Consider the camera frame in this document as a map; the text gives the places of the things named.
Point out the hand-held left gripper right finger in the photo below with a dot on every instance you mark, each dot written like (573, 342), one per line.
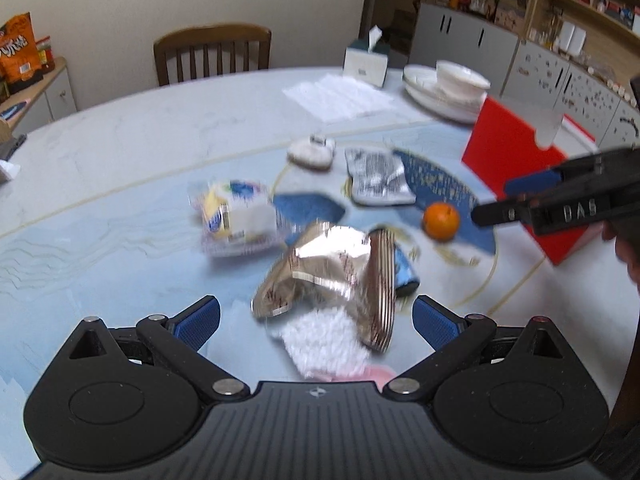
(435, 322)

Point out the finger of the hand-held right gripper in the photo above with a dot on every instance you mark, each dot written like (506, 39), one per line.
(530, 182)
(500, 215)

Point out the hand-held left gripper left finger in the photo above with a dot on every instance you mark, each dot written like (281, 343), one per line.
(197, 322)

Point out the red cardboard box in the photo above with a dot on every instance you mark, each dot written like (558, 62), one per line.
(500, 145)

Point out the orange tangerine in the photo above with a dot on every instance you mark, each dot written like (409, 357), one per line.
(441, 221)

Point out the small blue bottle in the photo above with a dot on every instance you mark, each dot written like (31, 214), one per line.
(406, 270)

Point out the gold foil packet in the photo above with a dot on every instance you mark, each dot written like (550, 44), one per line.
(320, 260)

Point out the silver foil pouch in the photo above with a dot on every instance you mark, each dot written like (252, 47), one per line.
(375, 175)

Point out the white marble desktop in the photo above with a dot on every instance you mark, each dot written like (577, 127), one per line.
(125, 135)

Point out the person's right hand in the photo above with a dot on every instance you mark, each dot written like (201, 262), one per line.
(627, 245)

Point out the stickered white cabinet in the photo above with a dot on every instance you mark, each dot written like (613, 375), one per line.
(575, 90)

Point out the clear wrapped snack packet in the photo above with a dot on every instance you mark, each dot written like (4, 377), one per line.
(235, 215)

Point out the white fluffy cloth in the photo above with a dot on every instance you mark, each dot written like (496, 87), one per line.
(320, 340)

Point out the white gold-rimmed bowl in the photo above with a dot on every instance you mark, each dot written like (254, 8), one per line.
(460, 80)

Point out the white canister pair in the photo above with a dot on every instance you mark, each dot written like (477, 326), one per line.
(571, 37)

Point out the plain white cabinet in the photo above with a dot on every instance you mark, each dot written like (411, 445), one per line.
(460, 40)

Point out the white paper napkin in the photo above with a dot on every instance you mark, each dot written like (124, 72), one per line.
(340, 95)

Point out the green white tissue box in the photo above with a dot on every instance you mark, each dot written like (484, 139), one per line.
(365, 65)

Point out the white garlic bulb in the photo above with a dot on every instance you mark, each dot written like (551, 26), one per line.
(307, 152)

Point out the low white side cabinet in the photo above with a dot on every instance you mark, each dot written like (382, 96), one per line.
(50, 97)

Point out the wooden slat-back chair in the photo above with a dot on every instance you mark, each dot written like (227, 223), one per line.
(210, 50)

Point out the red snack pack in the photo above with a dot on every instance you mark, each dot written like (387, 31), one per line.
(46, 55)

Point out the orange snack bag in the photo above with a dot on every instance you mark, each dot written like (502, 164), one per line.
(20, 50)

